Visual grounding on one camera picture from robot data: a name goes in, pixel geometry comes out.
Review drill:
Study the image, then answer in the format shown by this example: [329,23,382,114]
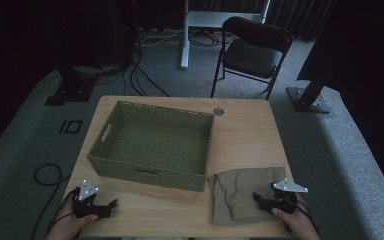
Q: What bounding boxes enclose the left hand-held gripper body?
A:
[72,179,110,220]

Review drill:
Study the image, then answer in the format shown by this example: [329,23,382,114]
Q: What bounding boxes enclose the black folding chair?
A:
[210,16,294,101]

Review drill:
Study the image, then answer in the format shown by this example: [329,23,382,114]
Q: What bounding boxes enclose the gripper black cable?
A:
[46,187,81,234]
[293,195,320,234]

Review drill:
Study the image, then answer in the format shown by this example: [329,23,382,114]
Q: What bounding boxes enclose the black stand with base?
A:
[44,0,138,107]

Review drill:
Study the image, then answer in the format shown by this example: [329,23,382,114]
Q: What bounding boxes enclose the khaki cloth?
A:
[207,166,287,226]

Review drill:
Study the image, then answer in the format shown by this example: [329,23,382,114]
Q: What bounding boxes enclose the white floor cable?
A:
[139,28,188,48]

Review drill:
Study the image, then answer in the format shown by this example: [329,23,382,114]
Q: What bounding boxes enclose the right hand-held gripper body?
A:
[269,178,309,214]

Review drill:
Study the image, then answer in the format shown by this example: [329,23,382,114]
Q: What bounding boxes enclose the white desk frame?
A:
[179,0,271,70]

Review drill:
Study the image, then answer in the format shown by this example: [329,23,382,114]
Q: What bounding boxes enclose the person's right hand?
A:
[271,199,321,240]

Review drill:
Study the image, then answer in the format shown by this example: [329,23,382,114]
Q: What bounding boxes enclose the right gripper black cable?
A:
[293,195,320,234]

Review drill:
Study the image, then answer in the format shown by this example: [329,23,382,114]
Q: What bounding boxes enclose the black floor cables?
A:
[122,49,171,98]

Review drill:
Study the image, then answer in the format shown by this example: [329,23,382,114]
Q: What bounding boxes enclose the black looped floor cable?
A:
[29,163,73,240]

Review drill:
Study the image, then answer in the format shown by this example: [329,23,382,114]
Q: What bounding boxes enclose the person's left hand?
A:
[46,199,100,240]

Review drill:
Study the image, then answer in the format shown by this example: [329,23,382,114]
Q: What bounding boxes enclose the dark curtain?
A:
[266,0,336,42]

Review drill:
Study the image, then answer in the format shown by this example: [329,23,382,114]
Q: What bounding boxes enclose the green woven basket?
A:
[86,100,215,193]

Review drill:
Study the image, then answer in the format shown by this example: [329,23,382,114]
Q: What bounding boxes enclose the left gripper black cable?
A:
[46,187,81,234]

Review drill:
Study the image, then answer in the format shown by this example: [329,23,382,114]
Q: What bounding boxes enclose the black column with base plate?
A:
[286,0,351,115]

